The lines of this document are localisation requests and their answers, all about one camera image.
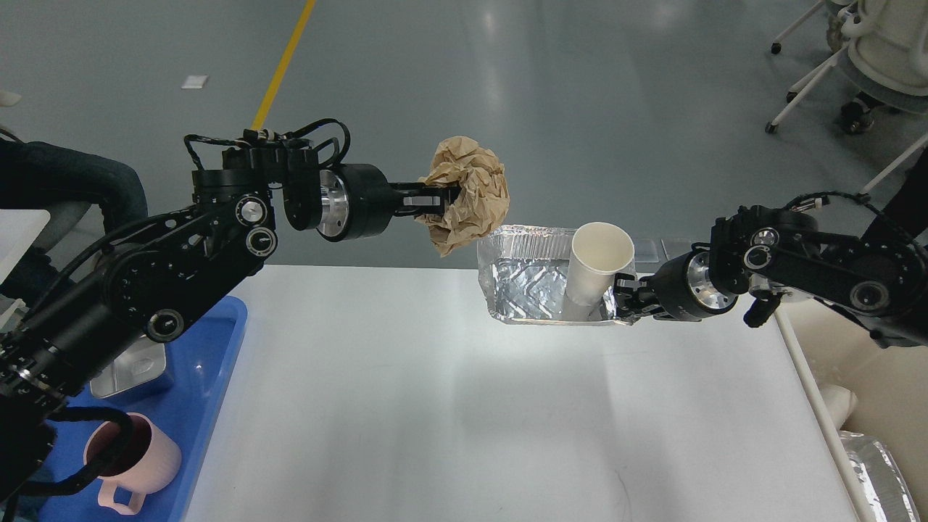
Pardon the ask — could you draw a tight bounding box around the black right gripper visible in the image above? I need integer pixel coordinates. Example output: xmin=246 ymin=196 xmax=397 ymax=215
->
xmin=614 ymin=251 xmax=738 ymax=323

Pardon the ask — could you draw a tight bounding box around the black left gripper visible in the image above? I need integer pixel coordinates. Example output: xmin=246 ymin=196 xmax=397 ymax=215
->
xmin=316 ymin=163 xmax=461 ymax=242

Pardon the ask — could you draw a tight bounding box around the white paper cup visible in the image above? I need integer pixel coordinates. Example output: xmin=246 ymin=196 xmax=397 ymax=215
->
xmin=565 ymin=222 xmax=635 ymax=307

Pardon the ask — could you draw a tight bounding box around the brown paper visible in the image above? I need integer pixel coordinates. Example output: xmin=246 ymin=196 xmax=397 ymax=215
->
xmin=415 ymin=136 xmax=511 ymax=257

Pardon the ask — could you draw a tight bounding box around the aluminium foil tray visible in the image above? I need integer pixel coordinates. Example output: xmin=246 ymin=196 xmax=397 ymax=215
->
xmin=476 ymin=225 xmax=637 ymax=326

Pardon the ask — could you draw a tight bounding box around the stainless steel tray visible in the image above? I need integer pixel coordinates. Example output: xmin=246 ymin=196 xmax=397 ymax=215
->
xmin=90 ymin=336 xmax=173 ymax=401

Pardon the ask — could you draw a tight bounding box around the pink ribbed mug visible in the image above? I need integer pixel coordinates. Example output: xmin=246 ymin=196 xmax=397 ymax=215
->
xmin=96 ymin=412 xmax=182 ymax=515

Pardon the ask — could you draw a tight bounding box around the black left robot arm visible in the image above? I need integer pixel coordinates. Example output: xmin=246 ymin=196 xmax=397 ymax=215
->
xmin=2 ymin=118 xmax=462 ymax=520

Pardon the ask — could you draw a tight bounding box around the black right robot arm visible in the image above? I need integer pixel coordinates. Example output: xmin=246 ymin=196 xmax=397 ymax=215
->
xmin=610 ymin=191 xmax=927 ymax=348

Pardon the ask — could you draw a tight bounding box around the floor socket plate left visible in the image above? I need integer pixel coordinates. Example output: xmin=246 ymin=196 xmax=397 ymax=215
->
xmin=633 ymin=239 xmax=662 ymax=264

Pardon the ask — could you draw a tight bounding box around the floor socket plate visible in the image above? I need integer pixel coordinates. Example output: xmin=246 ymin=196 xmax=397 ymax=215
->
xmin=633 ymin=239 xmax=662 ymax=264
xmin=660 ymin=238 xmax=694 ymax=261

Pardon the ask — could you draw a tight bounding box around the floor socket plate right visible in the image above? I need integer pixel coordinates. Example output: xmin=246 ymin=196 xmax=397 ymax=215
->
xmin=660 ymin=238 xmax=694 ymax=261

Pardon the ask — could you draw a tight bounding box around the beige plastic bin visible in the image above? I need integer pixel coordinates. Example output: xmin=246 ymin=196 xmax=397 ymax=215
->
xmin=776 ymin=300 xmax=927 ymax=520

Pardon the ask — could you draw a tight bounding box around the blue plastic bin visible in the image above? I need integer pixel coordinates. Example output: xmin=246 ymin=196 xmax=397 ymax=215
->
xmin=37 ymin=295 xmax=247 ymax=521

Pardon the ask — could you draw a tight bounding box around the foil tray in beige bin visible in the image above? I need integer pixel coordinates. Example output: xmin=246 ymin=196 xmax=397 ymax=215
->
xmin=838 ymin=431 xmax=921 ymax=521

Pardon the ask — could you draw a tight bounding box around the white office chair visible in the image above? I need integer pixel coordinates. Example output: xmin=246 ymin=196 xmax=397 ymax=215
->
xmin=764 ymin=0 xmax=928 ymax=208

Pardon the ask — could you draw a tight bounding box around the person in beige sweater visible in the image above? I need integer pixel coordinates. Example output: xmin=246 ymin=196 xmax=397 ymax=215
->
xmin=0 ymin=87 xmax=149 ymax=305

